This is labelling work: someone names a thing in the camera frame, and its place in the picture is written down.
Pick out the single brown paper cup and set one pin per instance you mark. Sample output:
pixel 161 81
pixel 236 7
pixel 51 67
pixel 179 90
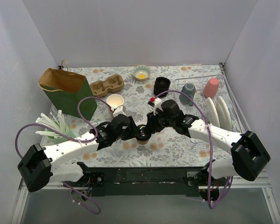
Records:
pixel 142 141

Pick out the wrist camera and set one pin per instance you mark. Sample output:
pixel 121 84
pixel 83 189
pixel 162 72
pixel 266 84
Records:
pixel 156 104
pixel 117 111

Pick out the yellow patterned bowl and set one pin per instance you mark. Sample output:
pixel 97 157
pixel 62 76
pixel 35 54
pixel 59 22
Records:
pixel 141 72

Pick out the green straw holder cup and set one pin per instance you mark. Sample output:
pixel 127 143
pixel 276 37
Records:
pixel 58 138

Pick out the white wire dish rack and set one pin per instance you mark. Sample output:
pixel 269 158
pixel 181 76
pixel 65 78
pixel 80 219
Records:
pixel 222 139

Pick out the green brown paper bag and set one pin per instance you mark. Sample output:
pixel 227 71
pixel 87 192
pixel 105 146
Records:
pixel 65 89

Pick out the stack of black lids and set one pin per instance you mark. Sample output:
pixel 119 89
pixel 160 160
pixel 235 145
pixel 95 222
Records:
pixel 161 84

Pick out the floral tablecloth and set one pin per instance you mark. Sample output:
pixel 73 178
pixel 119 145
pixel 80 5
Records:
pixel 166 148

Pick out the white plate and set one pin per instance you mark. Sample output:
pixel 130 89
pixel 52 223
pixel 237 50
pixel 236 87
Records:
pixel 223 114
pixel 212 113

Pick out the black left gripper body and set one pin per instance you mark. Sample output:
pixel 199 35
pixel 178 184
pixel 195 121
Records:
pixel 131 127

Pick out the white plate rear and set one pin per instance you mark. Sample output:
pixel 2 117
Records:
pixel 223 114

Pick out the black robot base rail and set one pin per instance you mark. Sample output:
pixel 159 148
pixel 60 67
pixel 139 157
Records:
pixel 140 181

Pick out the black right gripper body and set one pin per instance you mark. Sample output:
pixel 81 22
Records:
pixel 151 123

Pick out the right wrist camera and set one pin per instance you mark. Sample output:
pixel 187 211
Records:
pixel 156 104

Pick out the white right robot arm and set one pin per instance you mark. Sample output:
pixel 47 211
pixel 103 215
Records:
pixel 248 155

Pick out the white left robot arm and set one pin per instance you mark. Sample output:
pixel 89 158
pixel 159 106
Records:
pixel 42 165

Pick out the dark teal mug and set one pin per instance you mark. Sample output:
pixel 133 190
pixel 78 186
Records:
pixel 188 89

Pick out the pink plastic cup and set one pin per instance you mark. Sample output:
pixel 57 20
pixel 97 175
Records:
pixel 211 88

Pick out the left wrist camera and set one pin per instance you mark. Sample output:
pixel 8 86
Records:
pixel 117 111

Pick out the white plate front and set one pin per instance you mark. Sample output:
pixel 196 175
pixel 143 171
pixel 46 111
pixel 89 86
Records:
pixel 212 113

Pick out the stack of paper cups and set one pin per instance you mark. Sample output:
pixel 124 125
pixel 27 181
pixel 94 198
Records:
pixel 115 100

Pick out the cardboard cup carrier tray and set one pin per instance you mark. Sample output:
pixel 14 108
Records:
pixel 112 84

